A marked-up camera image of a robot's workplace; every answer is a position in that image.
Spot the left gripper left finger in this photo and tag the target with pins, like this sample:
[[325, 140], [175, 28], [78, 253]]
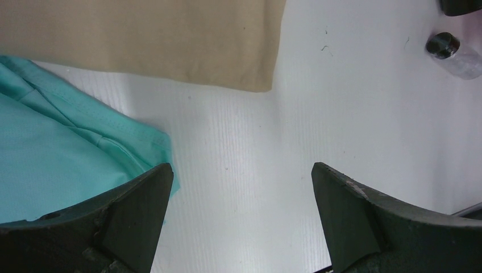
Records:
[[116, 231]]

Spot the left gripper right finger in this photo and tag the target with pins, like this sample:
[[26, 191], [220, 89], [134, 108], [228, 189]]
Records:
[[368, 231]]

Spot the clear bottle black cap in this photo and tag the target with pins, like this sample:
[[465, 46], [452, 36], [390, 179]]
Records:
[[455, 56]]

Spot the black pink drawer organizer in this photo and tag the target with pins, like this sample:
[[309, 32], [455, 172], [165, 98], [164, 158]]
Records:
[[459, 7]]

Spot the teal cloth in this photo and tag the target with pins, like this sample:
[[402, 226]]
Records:
[[60, 146]]

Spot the tan cloth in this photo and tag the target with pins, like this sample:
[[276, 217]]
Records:
[[232, 44]]

